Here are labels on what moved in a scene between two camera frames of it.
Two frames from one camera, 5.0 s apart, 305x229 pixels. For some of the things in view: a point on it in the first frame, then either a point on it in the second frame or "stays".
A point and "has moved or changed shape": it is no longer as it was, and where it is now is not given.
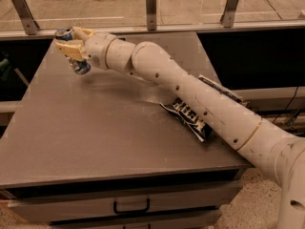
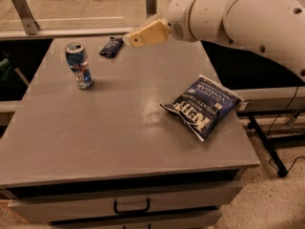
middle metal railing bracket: x=151 y=6 stays
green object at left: x=5 y=69 stays
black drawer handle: x=138 y=211 stays
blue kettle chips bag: x=196 y=124 stays
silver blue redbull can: x=79 y=66 has moved or changed shape
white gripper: x=95 y=51 to x=178 y=18
